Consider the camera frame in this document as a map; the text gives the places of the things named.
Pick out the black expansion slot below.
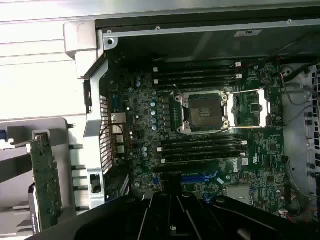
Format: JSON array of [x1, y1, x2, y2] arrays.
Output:
[[152, 163, 210, 174]]

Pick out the green motherboard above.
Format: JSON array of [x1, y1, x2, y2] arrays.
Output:
[[107, 56, 286, 218]]

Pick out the blue expansion slot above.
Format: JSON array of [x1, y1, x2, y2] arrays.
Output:
[[181, 173, 212, 185]]

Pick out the CPU socket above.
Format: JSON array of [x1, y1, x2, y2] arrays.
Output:
[[174, 91, 231, 136]]

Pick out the black RAM slot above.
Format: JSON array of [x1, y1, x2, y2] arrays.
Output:
[[152, 67, 237, 75], [162, 149, 247, 159], [161, 136, 248, 146], [153, 73, 243, 81], [160, 156, 242, 165], [153, 78, 237, 87], [156, 143, 243, 153], [152, 62, 243, 70]]

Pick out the silver socket cover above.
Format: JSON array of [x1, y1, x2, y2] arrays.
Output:
[[224, 88, 272, 129]]

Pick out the black PC case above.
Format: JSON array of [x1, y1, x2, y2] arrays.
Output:
[[63, 11, 320, 226]]

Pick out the grey parts rack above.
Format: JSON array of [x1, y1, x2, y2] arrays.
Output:
[[0, 117, 88, 237]]

